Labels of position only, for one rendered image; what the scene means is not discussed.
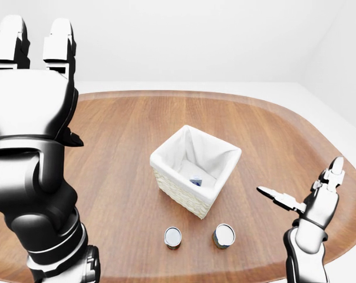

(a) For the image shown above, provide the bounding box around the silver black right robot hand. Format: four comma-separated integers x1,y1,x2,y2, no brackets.
256,156,345,230

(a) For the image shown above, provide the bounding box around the tin with silver lid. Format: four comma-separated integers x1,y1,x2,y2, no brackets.
163,226,183,251
211,223,236,249

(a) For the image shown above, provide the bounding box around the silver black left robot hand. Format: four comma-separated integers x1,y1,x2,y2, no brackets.
0,14,85,147

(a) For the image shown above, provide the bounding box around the white lined wicker basket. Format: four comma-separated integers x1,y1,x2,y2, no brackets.
149,124,242,220

